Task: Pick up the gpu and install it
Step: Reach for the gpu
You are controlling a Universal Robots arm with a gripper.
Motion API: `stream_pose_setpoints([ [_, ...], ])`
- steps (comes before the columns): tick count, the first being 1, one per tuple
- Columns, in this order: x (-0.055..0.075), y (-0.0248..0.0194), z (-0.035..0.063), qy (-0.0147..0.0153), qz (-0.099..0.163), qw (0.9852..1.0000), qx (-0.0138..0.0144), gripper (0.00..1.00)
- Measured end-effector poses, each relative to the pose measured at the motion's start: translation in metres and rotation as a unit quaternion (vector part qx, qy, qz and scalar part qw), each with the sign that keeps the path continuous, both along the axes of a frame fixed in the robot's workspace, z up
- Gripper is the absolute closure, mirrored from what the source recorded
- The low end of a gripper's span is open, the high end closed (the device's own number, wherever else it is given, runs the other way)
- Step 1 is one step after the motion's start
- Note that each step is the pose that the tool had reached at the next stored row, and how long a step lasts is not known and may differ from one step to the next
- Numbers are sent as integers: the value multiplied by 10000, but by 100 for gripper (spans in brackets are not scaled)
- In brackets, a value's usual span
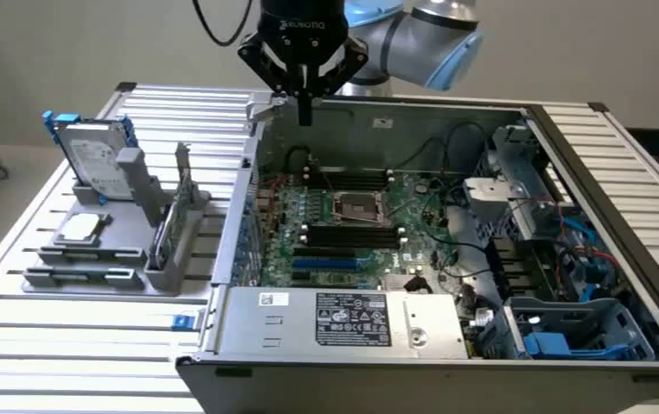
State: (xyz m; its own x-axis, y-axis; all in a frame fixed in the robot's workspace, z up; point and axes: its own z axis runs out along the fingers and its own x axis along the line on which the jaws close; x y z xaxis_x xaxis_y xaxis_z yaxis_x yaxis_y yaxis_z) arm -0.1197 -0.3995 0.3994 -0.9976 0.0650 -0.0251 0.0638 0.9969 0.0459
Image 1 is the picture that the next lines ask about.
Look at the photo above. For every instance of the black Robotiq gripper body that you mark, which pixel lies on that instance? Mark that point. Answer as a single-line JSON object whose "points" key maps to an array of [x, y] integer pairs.
{"points": [[302, 30]]}

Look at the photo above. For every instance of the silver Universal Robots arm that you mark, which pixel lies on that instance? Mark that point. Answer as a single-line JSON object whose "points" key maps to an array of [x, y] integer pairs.
{"points": [[421, 39]]}

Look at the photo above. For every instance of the black RAM slot bank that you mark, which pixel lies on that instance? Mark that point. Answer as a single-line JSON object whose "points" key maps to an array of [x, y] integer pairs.
{"points": [[351, 236], [351, 177]]}

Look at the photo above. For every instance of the CPU socket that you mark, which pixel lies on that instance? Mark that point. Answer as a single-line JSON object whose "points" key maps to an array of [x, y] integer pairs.
{"points": [[359, 207]]}

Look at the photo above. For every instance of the hard disk with blue carrier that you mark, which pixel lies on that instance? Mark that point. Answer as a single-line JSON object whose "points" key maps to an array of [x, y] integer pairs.
{"points": [[90, 155]]}

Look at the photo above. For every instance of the green graphics card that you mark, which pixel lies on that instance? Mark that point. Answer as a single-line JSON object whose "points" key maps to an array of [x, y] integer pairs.
{"points": [[178, 207]]}

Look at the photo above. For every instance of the metal drive cage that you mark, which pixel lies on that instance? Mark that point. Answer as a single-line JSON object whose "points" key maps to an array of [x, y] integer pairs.
{"points": [[516, 172]]}

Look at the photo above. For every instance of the green motherboard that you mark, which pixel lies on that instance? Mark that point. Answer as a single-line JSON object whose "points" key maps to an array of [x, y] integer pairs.
{"points": [[415, 224]]}

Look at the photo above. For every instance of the black expansion slot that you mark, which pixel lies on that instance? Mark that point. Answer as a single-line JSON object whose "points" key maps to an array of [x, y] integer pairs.
{"points": [[329, 252]]}

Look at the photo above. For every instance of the blue expansion slot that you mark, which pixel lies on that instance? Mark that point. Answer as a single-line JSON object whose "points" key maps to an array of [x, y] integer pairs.
{"points": [[326, 263]]}

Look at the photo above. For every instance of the silver CPU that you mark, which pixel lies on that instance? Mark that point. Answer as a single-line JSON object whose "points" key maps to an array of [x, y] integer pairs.
{"points": [[83, 228]]}

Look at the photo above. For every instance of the silver chipset heat sink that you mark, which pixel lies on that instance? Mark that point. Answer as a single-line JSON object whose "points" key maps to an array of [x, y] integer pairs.
{"points": [[406, 284]]}

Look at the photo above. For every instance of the RAM stick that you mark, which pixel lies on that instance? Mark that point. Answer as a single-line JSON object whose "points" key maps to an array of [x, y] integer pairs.
{"points": [[87, 250], [76, 274]]}

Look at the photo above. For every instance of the grey parts rack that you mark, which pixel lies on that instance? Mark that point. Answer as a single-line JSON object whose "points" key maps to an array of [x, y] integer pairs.
{"points": [[104, 263]]}

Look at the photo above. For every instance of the silver power supply unit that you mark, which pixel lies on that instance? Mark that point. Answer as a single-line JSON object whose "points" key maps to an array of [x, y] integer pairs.
{"points": [[335, 321]]}

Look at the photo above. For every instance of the small blue clip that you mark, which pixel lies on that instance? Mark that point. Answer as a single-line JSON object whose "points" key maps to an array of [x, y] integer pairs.
{"points": [[182, 322]]}

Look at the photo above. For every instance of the grey disk bay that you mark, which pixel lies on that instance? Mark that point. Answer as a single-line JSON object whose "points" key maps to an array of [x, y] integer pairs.
{"points": [[582, 323]]}

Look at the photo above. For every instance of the blue disk bay latch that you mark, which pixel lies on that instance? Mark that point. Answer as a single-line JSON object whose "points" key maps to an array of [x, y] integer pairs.
{"points": [[545, 345]]}

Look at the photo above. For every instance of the open grey PC case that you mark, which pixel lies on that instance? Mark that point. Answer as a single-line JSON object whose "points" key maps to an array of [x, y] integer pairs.
{"points": [[283, 388]]}

